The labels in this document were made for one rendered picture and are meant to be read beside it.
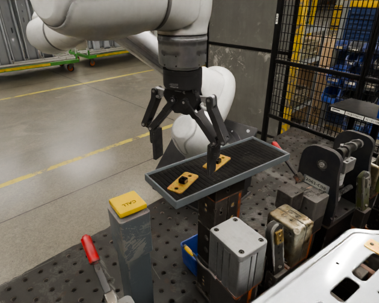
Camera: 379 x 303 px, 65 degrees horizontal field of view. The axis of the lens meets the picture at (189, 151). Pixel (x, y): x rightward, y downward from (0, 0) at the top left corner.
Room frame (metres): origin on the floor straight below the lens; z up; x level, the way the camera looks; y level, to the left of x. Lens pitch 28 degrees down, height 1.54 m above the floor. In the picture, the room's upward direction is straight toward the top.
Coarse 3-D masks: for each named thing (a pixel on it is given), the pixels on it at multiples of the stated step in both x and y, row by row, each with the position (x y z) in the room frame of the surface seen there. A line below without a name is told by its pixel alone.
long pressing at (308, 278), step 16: (336, 240) 0.56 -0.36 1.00; (352, 240) 0.56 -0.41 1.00; (320, 256) 0.51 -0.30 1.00; (336, 256) 0.51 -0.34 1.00; (352, 256) 0.51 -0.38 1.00; (368, 256) 0.51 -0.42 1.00; (304, 272) 0.46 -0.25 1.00; (320, 272) 0.46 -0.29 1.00; (336, 272) 0.46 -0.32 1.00; (352, 272) 0.46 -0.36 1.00; (272, 288) 0.42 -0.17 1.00; (288, 288) 0.42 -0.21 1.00; (304, 288) 0.42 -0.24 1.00; (320, 288) 0.42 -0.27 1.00; (368, 288) 0.42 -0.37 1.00
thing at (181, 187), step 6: (186, 174) 0.61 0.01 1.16; (192, 174) 0.61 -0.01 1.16; (180, 180) 0.57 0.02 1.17; (186, 180) 0.57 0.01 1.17; (192, 180) 0.58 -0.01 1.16; (168, 186) 0.56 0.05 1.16; (174, 186) 0.56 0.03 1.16; (180, 186) 0.56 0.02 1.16; (186, 186) 0.56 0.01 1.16; (180, 192) 0.53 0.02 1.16
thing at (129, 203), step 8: (128, 192) 0.54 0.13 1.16; (112, 200) 0.51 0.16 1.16; (120, 200) 0.51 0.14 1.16; (128, 200) 0.51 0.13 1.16; (136, 200) 0.51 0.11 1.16; (120, 208) 0.49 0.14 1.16; (128, 208) 0.49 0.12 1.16; (136, 208) 0.49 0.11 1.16; (144, 208) 0.50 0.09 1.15; (120, 216) 0.47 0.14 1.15
